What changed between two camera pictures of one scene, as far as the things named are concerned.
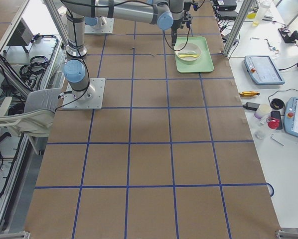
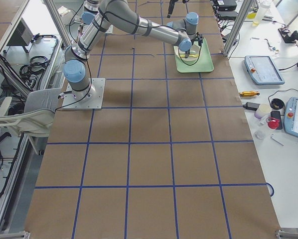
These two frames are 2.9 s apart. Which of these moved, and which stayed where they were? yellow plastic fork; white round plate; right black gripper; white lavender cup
Moved: right black gripper
Stayed: yellow plastic fork; white round plate; white lavender cup
